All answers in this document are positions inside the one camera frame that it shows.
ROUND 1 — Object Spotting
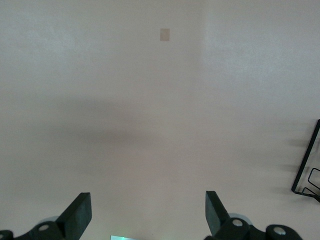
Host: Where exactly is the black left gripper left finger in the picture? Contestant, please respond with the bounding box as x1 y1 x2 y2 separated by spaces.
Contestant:
0 192 92 240

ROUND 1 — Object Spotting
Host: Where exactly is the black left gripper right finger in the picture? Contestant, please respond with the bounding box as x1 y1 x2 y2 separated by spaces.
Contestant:
203 191 302 240

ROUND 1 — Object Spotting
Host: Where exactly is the black wire cup holder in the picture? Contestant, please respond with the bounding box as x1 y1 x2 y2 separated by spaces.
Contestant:
290 118 320 203

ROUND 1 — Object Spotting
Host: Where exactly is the small brown tape patch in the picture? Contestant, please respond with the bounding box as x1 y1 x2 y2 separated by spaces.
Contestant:
159 28 171 42

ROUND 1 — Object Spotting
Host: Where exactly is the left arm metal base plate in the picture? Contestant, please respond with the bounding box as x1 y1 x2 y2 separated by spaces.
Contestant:
110 234 141 240

